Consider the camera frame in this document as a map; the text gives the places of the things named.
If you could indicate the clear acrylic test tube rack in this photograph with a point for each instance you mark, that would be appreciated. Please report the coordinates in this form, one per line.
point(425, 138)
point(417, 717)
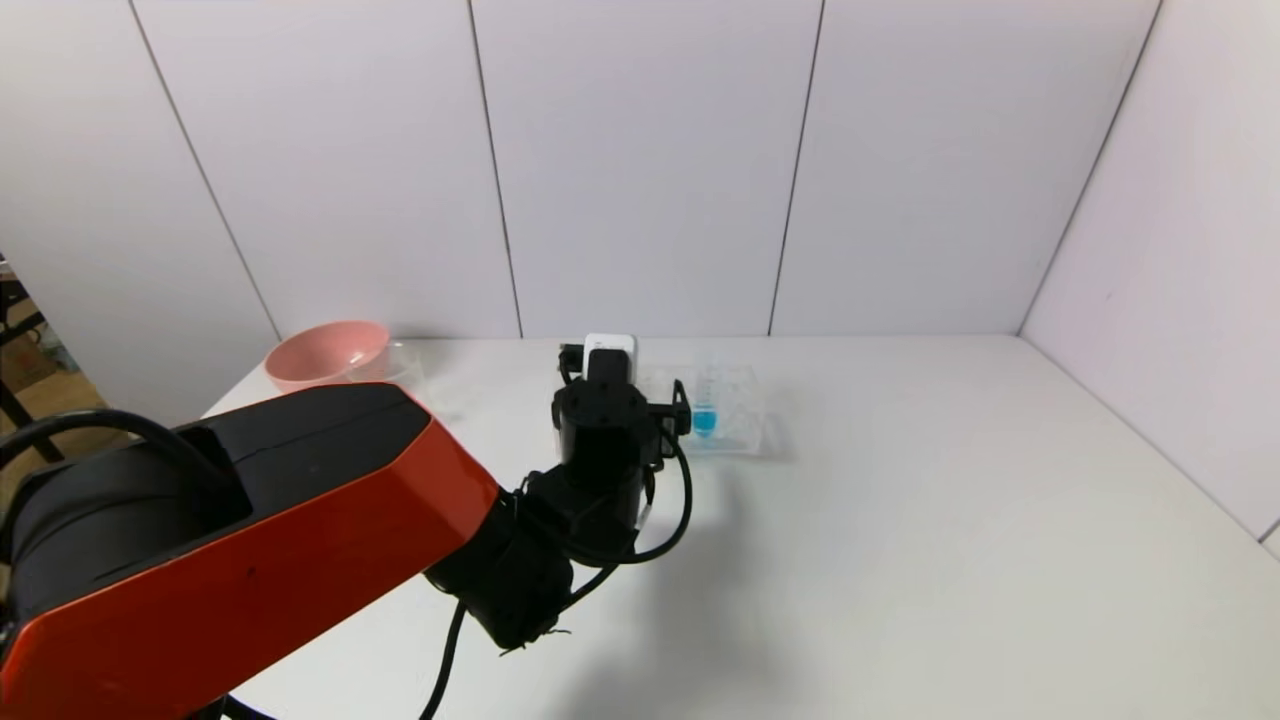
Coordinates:
point(740, 410)

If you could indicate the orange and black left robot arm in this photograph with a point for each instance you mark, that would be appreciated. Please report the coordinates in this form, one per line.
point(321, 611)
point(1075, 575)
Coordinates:
point(300, 500)

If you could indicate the clear plastic measuring beaker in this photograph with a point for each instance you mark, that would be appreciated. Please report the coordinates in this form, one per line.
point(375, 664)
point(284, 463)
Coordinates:
point(405, 365)

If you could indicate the black stand leg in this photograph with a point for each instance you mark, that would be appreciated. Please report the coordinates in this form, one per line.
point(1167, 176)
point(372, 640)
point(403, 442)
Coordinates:
point(12, 402)

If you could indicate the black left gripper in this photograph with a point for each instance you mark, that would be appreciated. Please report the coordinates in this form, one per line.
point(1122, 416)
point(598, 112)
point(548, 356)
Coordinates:
point(605, 425)

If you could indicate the pink bowl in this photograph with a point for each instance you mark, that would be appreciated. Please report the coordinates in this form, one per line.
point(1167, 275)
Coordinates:
point(320, 355)

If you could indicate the test tube with blue pigment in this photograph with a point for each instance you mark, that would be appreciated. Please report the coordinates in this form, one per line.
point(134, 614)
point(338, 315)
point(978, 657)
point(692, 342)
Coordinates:
point(705, 423)

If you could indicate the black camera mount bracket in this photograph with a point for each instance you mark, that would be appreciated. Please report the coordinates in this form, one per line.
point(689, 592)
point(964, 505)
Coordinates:
point(570, 358)

